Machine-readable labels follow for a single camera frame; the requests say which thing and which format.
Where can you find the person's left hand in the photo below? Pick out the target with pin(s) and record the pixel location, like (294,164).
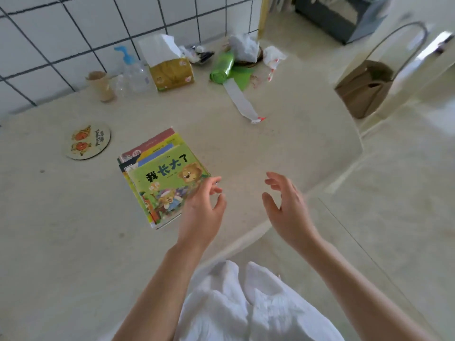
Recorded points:
(199,216)

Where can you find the person's right hand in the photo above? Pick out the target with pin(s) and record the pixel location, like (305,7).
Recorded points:
(295,216)

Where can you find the light blue cover book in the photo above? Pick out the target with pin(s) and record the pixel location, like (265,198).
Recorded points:
(156,154)

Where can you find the book stack with green cover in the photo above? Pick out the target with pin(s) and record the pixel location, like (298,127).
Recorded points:
(176,139)

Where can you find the red cover book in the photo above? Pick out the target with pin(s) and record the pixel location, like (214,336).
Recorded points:
(149,142)

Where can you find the person's left forearm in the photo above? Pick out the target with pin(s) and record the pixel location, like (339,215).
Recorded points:
(160,294)

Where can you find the person's right forearm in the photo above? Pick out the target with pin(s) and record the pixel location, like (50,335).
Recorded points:
(362,294)

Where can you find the person's white trousers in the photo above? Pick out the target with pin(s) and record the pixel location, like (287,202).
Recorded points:
(256,308)

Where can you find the beige speckled table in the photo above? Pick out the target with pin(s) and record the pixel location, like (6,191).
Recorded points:
(71,227)

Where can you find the round cartoon coaster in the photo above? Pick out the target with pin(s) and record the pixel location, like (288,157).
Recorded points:
(89,142)

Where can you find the yellow tissue pack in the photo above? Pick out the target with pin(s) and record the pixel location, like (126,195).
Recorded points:
(170,74)

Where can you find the brown handbag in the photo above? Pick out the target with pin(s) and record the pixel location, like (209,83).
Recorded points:
(366,88)

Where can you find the green bin bag roll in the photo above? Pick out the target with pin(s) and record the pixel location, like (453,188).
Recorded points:
(222,69)

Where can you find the small clear bottle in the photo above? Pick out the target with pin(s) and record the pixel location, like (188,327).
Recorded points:
(121,86)

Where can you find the clear blue pump bottle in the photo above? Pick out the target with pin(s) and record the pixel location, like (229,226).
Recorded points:
(137,78)

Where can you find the beige cup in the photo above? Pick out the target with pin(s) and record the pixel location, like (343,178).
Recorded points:
(103,88)

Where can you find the white dining chair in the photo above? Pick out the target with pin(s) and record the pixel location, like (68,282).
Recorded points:
(408,102)

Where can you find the white red plastic bag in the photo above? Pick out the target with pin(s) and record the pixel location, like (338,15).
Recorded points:
(275,56)

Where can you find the tray of small items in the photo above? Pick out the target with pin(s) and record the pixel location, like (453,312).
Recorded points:
(199,54)

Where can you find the brown woven basket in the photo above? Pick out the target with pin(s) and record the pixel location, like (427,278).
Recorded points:
(260,54)

